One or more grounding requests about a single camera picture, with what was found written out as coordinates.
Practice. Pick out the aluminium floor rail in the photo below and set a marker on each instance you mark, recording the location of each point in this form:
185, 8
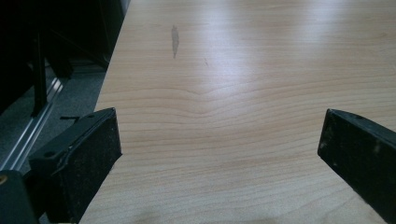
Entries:
34, 127

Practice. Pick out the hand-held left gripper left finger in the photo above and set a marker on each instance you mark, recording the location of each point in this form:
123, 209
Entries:
84, 161

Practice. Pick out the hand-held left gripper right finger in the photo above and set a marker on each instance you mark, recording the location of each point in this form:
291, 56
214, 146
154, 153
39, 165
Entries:
358, 149

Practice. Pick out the black metal stand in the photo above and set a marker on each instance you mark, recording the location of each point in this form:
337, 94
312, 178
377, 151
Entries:
39, 71

